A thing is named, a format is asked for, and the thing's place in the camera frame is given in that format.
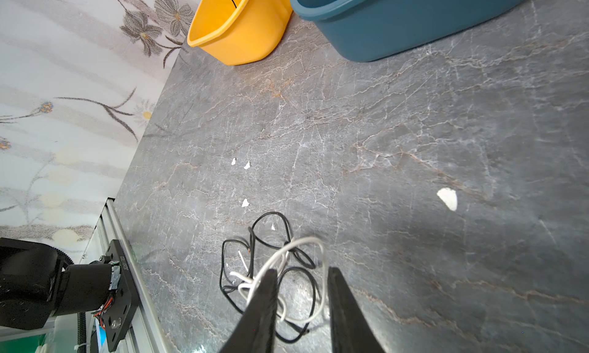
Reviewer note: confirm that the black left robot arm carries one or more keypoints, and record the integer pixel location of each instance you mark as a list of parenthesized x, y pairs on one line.
[(39, 282)]

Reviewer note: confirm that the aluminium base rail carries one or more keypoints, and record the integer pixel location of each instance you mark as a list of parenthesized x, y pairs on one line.
[(130, 322)]

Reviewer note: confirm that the left yellow plastic tray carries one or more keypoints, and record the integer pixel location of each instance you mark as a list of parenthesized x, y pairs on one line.
[(239, 32)]

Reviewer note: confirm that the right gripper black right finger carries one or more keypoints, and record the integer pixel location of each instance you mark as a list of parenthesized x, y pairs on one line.
[(350, 331)]

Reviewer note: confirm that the teal plastic tray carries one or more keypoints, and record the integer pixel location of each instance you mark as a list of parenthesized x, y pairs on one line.
[(369, 30)]

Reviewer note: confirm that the white paper scrap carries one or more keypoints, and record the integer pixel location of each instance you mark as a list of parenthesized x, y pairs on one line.
[(449, 198)]

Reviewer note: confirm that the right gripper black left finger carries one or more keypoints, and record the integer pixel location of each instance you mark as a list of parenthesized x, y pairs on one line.
[(255, 331)]

